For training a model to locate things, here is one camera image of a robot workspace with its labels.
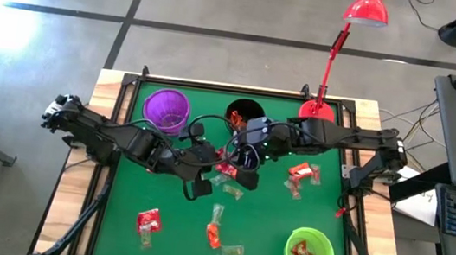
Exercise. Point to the white paper sheet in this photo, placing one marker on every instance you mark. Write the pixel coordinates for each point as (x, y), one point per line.
(418, 207)

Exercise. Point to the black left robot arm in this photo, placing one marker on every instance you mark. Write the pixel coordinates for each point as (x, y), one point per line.
(101, 129)

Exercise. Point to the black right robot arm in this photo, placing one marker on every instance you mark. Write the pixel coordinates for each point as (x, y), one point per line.
(340, 137)

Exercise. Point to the orange red candy pack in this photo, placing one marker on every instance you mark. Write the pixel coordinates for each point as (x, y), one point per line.
(235, 119)

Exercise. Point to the green table mat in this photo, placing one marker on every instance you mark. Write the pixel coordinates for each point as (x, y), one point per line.
(259, 227)

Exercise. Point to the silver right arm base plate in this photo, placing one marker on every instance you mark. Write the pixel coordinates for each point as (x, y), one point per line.
(348, 170)

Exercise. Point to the black corner bracket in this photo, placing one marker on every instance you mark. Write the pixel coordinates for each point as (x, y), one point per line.
(305, 92)
(145, 73)

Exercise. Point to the black plastic bucket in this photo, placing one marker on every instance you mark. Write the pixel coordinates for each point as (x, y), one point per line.
(256, 107)

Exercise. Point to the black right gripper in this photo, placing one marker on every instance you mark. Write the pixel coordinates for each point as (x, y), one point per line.
(259, 138)

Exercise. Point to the red Skittles candy pack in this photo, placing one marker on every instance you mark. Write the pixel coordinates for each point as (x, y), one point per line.
(149, 221)
(227, 170)

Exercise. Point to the clear wrapped green candy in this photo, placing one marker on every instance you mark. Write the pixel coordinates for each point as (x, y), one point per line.
(233, 251)
(145, 240)
(217, 213)
(233, 192)

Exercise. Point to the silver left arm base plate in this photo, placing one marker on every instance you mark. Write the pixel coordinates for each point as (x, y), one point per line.
(70, 141)

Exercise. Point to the black table frame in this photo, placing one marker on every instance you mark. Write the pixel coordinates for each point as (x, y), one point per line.
(215, 87)

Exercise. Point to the red desk lamp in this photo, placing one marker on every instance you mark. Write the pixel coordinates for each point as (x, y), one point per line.
(317, 110)

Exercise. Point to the purple plastic bucket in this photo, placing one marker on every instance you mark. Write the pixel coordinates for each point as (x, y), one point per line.
(167, 109)

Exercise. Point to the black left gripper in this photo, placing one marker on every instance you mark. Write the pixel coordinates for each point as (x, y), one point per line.
(189, 159)

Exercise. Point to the clear pack with red candy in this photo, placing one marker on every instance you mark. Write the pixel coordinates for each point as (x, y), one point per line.
(292, 191)

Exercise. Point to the green plastic bucket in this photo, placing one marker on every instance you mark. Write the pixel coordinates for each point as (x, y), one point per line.
(321, 252)

